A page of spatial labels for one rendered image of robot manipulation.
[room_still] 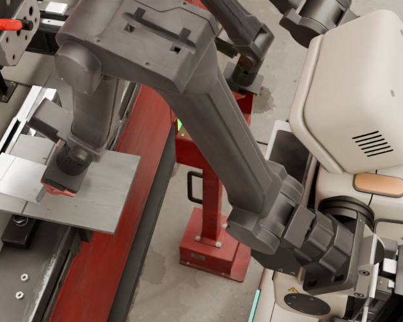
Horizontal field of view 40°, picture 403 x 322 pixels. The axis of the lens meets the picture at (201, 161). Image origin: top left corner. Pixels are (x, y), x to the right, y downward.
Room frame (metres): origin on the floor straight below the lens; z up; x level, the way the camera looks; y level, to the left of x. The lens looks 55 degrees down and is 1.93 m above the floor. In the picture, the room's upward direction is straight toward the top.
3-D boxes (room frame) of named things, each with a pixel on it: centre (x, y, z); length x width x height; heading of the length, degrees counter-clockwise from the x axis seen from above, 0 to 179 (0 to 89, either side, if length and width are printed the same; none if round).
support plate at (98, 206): (0.61, 0.27, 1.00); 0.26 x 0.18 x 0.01; 77
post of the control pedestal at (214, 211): (0.96, -0.04, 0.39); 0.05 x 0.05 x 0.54; 72
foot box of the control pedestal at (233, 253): (0.95, -0.06, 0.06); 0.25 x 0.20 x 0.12; 72
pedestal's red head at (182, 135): (0.96, -0.04, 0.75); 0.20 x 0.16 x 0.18; 162
